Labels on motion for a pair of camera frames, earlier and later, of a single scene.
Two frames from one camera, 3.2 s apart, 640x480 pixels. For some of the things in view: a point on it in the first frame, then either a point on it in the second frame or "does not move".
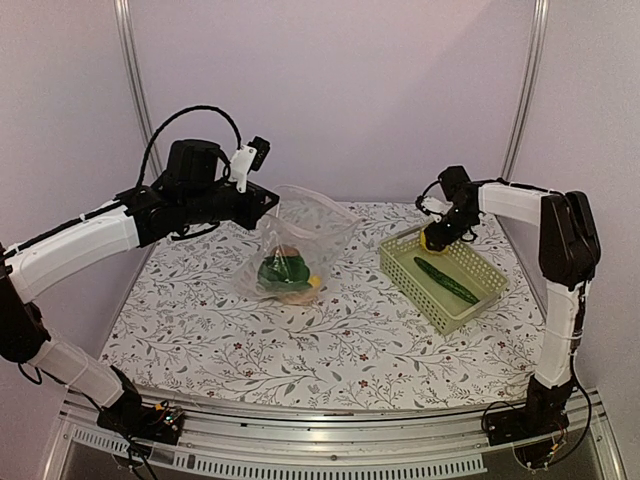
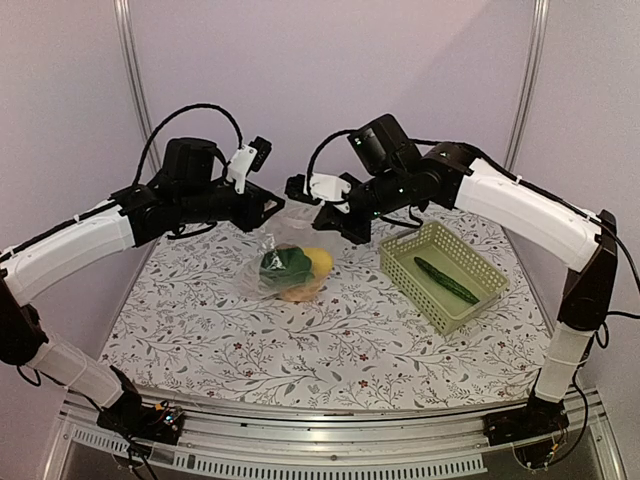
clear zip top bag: [293, 251] does not move
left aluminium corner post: [136, 86] does not move
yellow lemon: [427, 250] to [321, 259]
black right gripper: [439, 239] to [330, 220]
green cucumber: [446, 282] does not move
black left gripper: [256, 209] does not move
